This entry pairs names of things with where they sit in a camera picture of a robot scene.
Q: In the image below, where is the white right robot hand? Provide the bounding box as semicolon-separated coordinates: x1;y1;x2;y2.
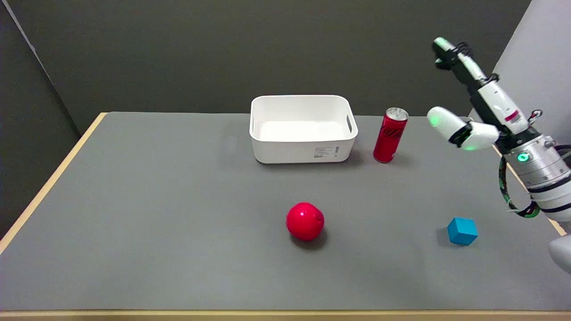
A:
427;37;530;152

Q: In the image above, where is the white plastic bin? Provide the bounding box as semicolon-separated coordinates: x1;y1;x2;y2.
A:
249;95;359;164

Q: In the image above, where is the black green braided cable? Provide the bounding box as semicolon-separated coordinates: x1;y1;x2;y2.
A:
498;156;541;218

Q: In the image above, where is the red soda can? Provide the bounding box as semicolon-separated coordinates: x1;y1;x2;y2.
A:
373;107;409;164

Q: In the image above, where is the red pomegranate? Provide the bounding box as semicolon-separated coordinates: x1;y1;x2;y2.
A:
286;202;325;242

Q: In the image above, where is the blue cube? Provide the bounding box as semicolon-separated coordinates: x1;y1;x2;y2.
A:
447;217;479;246

